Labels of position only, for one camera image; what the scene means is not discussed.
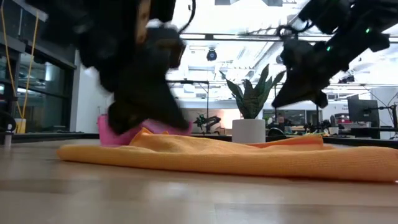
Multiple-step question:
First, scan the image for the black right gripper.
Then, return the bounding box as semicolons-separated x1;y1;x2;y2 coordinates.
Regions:
271;37;352;109

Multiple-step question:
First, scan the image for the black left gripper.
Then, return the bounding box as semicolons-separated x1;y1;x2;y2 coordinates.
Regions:
76;0;191;136

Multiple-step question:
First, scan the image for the orange microfiber towel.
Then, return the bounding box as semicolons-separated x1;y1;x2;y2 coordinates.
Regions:
56;126;398;184

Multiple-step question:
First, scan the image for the person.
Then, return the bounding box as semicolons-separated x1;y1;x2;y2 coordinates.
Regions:
275;114;292;133

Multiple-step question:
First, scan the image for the pink plastic bin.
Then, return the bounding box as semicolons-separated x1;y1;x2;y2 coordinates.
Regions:
96;112;193;147

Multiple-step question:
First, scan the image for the green snake plant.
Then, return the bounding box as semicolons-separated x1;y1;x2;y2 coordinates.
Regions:
219;63;287;120

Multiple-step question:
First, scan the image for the black computer monitor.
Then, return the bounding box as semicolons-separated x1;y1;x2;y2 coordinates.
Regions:
347;98;381;127

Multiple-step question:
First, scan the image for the long ceiling light bar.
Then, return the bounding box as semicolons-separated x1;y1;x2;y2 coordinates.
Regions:
180;32;398;43

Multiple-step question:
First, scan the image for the black looped cable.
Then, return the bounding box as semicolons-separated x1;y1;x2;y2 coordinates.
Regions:
275;20;315;43
177;0;197;34

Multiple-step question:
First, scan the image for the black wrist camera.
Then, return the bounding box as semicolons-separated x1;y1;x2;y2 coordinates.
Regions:
146;26;188;70

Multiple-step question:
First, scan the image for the yellow extension cable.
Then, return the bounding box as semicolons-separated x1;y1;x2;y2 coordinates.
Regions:
0;0;40;121

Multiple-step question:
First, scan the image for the small grey standing post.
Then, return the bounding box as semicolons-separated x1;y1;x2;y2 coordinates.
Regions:
3;123;14;147

